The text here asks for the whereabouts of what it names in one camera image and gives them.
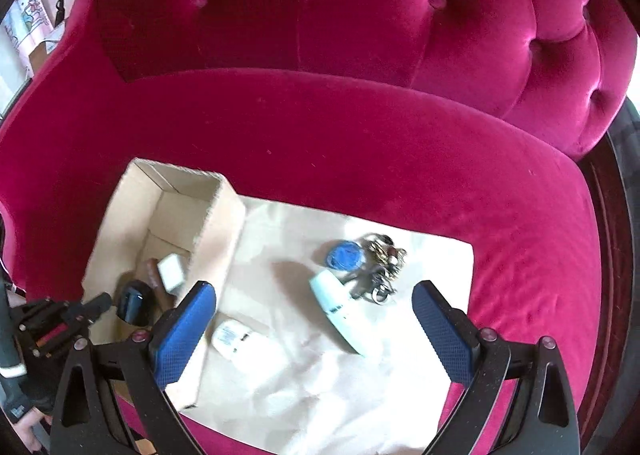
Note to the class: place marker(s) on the white cloth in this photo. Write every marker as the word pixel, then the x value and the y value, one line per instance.
pixel 300 385

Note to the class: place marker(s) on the person's left hand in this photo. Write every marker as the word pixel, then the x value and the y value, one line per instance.
pixel 32 430

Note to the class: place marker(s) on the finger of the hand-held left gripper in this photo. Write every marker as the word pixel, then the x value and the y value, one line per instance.
pixel 65 310
pixel 55 335

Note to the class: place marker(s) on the brown tube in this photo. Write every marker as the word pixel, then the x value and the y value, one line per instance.
pixel 152 275

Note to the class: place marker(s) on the small white card packet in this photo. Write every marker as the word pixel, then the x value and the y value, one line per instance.
pixel 230 337

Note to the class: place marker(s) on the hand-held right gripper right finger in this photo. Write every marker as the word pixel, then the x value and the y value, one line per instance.
pixel 445 335

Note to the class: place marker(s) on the small brown cardboard box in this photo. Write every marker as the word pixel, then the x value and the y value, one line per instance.
pixel 45 55

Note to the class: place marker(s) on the white plug adapter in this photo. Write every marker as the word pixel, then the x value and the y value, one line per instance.
pixel 171 274

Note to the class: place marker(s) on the cartoon print curtain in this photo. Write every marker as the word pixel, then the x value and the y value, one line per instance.
pixel 25 10

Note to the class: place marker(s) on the red tufted velvet sofa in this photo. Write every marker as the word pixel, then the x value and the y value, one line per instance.
pixel 350 135

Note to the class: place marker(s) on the blue key fob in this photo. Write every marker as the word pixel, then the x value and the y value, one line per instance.
pixel 342 256

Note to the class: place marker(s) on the light blue tube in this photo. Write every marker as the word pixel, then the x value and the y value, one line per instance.
pixel 337 310

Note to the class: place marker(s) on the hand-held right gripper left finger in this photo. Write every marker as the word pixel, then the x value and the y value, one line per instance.
pixel 182 335

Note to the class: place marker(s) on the dark wooden bed frame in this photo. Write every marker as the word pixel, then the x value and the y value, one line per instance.
pixel 607 235

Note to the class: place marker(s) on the black glossy cylinder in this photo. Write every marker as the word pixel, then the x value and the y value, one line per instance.
pixel 134 302

